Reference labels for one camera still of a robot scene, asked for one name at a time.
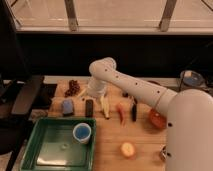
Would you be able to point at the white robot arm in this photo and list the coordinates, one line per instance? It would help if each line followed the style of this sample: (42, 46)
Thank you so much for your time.
(189, 113)

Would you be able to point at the small wooden spoon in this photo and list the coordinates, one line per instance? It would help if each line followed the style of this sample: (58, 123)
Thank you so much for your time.
(82, 93)

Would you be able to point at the blue sponge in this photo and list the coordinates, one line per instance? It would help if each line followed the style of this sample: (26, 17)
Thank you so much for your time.
(67, 108)

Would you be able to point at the blue bowl on stand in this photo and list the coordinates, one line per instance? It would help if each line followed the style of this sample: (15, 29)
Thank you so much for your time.
(191, 78)

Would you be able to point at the red chili pepper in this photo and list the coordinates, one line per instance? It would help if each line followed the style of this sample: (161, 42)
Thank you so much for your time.
(121, 113)

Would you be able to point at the orange fruit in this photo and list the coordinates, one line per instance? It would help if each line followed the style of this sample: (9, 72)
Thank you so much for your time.
(127, 149)

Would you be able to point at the small black clip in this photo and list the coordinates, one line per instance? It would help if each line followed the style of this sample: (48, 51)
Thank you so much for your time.
(124, 94)

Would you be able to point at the blue plastic cup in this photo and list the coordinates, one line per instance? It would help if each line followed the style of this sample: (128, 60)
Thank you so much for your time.
(82, 133)

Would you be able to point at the black office chair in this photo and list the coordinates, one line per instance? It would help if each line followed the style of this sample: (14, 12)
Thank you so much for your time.
(18, 90)

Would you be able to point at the yellow banana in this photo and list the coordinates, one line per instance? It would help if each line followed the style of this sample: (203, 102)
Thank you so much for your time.
(105, 106)

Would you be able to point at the bunch of dark grapes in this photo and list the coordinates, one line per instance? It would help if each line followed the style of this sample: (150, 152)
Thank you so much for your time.
(74, 88)

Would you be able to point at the black eraser block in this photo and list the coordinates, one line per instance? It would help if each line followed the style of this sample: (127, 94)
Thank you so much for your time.
(89, 108)

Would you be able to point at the green plastic tray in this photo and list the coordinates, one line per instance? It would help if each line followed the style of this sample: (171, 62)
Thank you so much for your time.
(52, 147)

